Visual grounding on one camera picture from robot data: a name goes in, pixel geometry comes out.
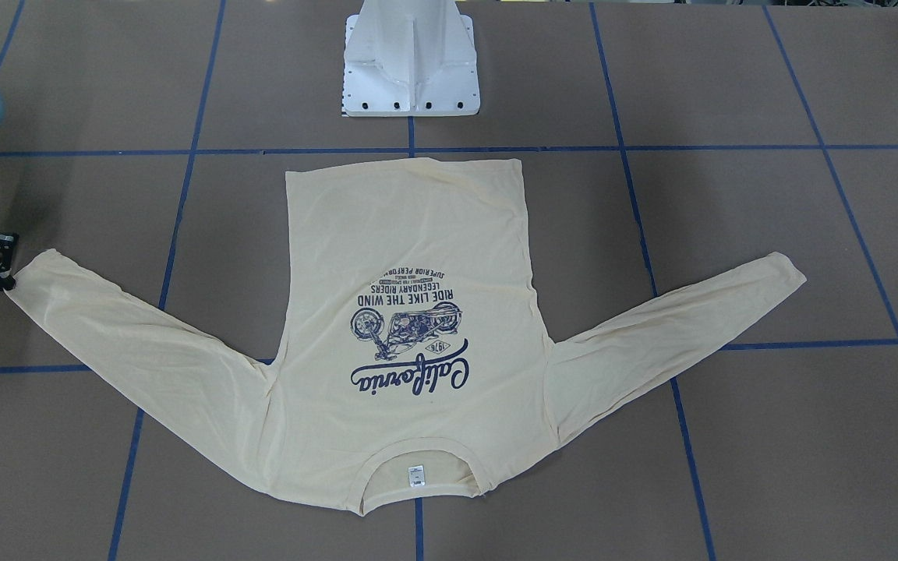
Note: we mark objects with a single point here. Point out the cream long-sleeve printed shirt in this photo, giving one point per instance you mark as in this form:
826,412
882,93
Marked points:
414,361

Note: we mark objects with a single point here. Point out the white camera pedestal post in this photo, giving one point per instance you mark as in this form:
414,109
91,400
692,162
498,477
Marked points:
410,59

